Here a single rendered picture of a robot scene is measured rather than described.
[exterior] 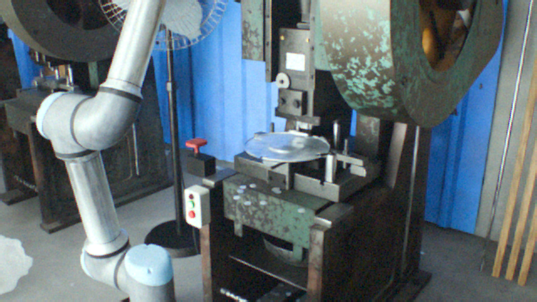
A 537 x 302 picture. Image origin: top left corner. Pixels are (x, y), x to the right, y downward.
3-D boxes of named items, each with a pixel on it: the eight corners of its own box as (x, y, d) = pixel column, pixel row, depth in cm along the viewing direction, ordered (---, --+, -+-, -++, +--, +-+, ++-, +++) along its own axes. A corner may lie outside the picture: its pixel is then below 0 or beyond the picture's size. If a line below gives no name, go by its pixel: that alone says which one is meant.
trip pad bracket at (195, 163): (206, 208, 187) (204, 158, 180) (188, 200, 192) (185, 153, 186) (217, 202, 191) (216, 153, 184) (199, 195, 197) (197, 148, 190)
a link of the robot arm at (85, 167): (122, 302, 129) (66, 108, 104) (84, 284, 136) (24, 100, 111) (153, 274, 138) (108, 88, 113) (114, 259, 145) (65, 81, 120)
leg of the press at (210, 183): (211, 335, 197) (200, 114, 166) (190, 324, 203) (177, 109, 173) (333, 243, 264) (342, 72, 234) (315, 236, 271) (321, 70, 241)
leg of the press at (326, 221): (326, 401, 165) (342, 148, 135) (299, 386, 172) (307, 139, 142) (431, 278, 233) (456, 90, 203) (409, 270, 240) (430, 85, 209)
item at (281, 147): (345, 144, 174) (345, 143, 174) (297, 169, 153) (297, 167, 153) (278, 129, 191) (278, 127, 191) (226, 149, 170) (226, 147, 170)
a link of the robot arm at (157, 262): (154, 318, 122) (149, 272, 118) (116, 300, 129) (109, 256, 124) (185, 294, 132) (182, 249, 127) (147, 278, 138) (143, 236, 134)
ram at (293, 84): (305, 119, 164) (308, 27, 154) (268, 111, 173) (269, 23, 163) (333, 109, 177) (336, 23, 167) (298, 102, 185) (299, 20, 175)
